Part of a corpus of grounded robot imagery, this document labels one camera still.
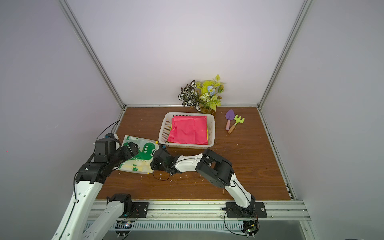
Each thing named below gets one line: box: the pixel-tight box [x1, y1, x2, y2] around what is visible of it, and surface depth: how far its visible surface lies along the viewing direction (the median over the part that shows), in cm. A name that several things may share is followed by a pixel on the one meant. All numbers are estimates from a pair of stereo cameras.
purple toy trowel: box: [225, 109, 235, 131], surface depth 116 cm
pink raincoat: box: [167, 116, 209, 145], surface depth 97 cm
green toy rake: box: [227, 114, 245, 134], surface depth 112 cm
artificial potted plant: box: [178, 74, 226, 114], surface depth 97 cm
